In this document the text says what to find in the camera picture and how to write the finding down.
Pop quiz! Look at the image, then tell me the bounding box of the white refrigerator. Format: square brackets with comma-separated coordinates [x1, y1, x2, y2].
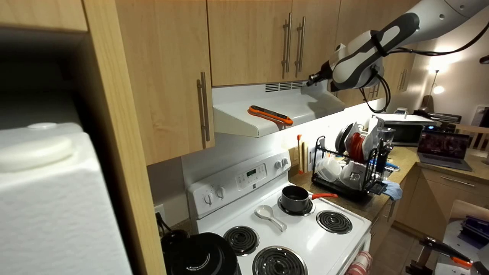
[0, 120, 134, 275]

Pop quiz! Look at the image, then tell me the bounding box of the red white kitchen towel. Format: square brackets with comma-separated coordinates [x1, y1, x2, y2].
[345, 247, 373, 275]

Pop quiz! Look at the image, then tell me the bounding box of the glass container with metal clip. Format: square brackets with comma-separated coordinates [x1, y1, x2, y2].
[341, 162, 367, 189]

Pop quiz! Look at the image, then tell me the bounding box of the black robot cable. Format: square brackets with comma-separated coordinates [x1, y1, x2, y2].
[359, 21, 489, 114]

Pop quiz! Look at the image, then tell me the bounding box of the lit floor lamp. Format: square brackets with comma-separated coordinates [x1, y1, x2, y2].
[431, 68, 448, 97]

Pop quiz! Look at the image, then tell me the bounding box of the orange thin cutting board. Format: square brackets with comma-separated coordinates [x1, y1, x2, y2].
[295, 133, 303, 174]

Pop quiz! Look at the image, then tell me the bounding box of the white plate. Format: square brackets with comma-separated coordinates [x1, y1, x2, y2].
[362, 114, 385, 154]

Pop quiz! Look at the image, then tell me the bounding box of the small black coil burner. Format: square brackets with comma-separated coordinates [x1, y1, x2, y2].
[315, 209, 355, 235]
[222, 224, 260, 256]

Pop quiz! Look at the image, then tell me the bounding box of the black wire dish rack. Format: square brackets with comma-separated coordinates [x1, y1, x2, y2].
[310, 133, 394, 203]

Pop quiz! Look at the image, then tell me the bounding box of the white microwave oven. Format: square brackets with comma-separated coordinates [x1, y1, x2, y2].
[373, 111, 439, 148]

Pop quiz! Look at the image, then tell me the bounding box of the black saucepan with orange handle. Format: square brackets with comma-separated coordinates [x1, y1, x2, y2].
[277, 183, 341, 217]

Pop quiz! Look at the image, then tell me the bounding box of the white picture frame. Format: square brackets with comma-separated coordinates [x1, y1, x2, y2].
[471, 103, 489, 128]

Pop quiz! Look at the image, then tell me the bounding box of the wooden cabinet side panel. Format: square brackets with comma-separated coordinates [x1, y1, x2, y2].
[81, 0, 168, 275]

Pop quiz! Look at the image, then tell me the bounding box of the wooden chair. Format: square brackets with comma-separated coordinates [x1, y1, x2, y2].
[457, 122, 489, 154]

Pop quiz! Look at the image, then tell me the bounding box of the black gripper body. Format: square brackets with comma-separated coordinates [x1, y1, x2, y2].
[319, 58, 341, 84]

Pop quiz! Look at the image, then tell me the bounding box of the purple box stack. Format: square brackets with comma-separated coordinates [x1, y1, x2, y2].
[457, 213, 489, 249]

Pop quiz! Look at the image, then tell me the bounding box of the white electric stove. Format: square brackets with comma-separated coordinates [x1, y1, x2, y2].
[185, 149, 373, 275]

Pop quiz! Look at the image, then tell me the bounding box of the clear plastic food container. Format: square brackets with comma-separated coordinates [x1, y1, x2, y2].
[316, 152, 348, 183]

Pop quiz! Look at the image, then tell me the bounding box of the orange black utility knife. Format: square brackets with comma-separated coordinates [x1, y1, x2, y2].
[246, 103, 295, 129]

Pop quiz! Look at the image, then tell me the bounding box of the blue cloth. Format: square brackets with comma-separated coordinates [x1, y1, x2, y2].
[380, 178, 405, 201]

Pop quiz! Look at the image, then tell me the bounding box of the black frying pan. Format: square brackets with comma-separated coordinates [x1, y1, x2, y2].
[335, 122, 355, 155]

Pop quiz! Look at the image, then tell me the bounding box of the open grey laptop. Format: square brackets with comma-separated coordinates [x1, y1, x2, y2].
[416, 128, 474, 172]

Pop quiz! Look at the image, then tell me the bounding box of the black utensil caddy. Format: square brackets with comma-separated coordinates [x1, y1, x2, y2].
[376, 126, 396, 174]

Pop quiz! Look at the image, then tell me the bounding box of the black orange handled tool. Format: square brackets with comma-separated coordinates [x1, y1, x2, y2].
[403, 235, 489, 275]

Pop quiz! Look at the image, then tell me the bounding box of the wooden base cabinet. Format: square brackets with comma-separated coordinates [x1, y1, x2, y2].
[368, 197, 403, 256]
[394, 162, 489, 243]

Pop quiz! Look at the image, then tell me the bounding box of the white spoon on stove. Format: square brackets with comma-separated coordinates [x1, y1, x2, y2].
[252, 203, 289, 233]

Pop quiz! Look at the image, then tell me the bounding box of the beige padded chair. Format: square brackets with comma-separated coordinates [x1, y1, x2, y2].
[448, 198, 489, 223]

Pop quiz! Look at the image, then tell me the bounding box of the light wood cabinet door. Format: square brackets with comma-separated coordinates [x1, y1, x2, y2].
[333, 0, 361, 107]
[113, 0, 217, 166]
[0, 0, 89, 33]
[376, 0, 426, 100]
[356, 0, 379, 103]
[205, 0, 295, 88]
[289, 0, 342, 82]

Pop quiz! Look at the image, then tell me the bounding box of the white range hood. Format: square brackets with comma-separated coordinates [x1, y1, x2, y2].
[211, 78, 347, 140]

